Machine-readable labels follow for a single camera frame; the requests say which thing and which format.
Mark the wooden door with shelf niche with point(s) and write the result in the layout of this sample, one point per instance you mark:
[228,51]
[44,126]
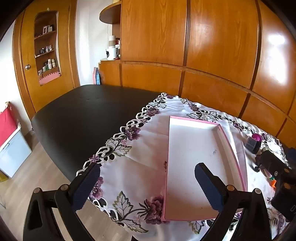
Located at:
[27,92]

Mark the pink foam board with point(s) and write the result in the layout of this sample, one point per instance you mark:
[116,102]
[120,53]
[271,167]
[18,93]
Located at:
[94,75]

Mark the white floral embroidered tablecloth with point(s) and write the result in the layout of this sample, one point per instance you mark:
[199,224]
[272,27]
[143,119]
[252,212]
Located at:
[143,143]

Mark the white photo frame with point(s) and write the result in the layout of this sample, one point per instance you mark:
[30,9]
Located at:
[47,29]

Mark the white paper roll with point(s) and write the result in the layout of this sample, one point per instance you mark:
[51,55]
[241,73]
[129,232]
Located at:
[112,41]

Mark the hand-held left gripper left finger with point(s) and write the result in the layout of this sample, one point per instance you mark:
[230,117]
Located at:
[86,185]

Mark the row of small bottles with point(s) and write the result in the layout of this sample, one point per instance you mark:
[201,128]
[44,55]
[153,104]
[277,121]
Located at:
[49,64]

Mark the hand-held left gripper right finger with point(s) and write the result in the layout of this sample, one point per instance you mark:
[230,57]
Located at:
[208,185]

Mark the blue foam board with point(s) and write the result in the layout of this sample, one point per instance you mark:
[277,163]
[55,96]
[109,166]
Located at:
[99,76]

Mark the orange green marker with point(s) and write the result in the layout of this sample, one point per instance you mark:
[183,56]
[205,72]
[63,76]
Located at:
[272,182]

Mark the metal door knob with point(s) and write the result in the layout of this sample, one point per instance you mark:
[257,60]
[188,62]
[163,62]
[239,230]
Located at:
[27,67]

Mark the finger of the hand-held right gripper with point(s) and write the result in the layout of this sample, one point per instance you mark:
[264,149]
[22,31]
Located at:
[288,178]

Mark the white mug on shelf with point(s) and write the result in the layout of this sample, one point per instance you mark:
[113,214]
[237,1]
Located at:
[111,53]

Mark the white and red storage box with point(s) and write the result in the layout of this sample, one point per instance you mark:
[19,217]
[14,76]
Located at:
[13,155]

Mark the red fabric box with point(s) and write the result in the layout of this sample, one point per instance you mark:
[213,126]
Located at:
[7,125]

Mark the pink white shallow box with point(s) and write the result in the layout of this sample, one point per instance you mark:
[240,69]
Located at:
[192,150]

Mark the wooden panelled wardrobe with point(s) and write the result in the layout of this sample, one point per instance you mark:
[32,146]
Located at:
[208,46]

